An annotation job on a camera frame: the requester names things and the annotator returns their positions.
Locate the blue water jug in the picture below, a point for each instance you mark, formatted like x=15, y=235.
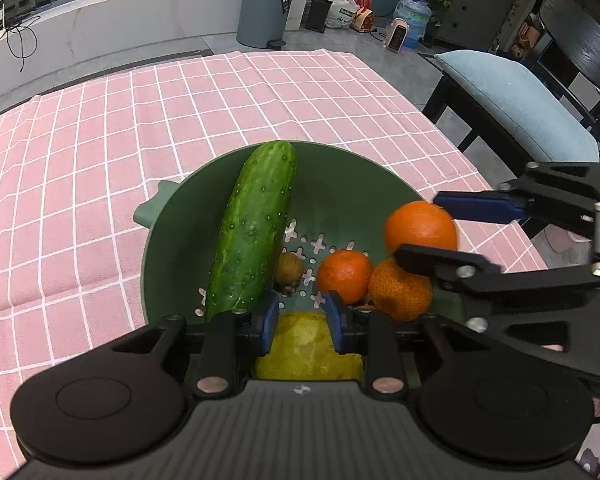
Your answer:
x=414, y=17

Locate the grey pedal trash bin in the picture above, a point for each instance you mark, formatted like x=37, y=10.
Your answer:
x=265, y=10

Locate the red patterned bag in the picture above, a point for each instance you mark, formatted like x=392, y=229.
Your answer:
x=362, y=19

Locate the white plastic bag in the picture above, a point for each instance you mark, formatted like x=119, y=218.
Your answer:
x=341, y=12

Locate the small orange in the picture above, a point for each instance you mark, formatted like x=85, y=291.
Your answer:
x=344, y=276

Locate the green colander bowl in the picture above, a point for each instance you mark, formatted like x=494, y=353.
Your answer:
x=350, y=195

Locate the smooth round orange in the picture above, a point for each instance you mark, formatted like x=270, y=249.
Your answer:
x=420, y=225

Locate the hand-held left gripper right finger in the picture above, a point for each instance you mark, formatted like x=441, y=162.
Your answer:
x=336, y=327

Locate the black wooden chair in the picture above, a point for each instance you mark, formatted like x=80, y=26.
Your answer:
x=580, y=45

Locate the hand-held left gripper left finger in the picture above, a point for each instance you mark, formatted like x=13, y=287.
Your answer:
x=269, y=325

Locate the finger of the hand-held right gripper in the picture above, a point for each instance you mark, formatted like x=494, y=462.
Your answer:
x=480, y=207
x=440, y=260

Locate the small white space heater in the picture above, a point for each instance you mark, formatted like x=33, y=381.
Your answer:
x=396, y=35

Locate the dark cabinet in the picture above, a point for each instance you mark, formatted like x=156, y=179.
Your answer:
x=475, y=7

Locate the bumpy orange with stem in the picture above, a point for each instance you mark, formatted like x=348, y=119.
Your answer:
x=397, y=292

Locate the pink checkered tablecloth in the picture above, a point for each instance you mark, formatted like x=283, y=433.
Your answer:
x=130, y=135

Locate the light blue seat cushion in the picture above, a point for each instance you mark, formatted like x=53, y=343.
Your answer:
x=505, y=95

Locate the small brown kiwi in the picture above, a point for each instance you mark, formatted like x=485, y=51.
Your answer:
x=289, y=272

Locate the green cucumber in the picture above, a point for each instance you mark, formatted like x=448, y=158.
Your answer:
x=255, y=230

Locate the white marble television console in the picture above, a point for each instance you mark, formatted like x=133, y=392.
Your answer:
x=130, y=25

